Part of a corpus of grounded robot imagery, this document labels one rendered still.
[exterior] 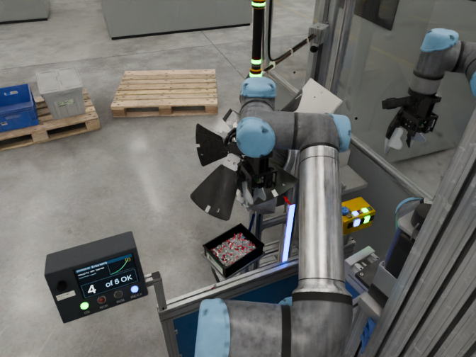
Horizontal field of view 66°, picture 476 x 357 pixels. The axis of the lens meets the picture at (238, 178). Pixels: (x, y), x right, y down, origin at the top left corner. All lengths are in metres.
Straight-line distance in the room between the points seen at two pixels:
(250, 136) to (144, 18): 6.32
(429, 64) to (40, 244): 2.78
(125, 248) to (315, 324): 0.73
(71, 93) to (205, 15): 3.61
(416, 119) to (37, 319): 2.38
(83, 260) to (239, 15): 6.55
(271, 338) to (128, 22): 6.60
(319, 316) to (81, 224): 2.73
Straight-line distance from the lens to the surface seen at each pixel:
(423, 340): 0.91
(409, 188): 1.93
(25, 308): 2.81
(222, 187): 1.68
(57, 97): 4.23
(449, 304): 0.80
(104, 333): 2.52
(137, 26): 6.98
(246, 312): 0.59
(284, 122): 0.72
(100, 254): 1.18
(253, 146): 0.70
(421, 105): 1.13
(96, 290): 1.23
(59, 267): 1.20
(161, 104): 4.34
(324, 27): 1.94
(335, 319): 0.60
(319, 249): 0.62
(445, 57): 1.08
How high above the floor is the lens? 2.12
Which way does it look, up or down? 39 degrees down
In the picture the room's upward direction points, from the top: 1 degrees clockwise
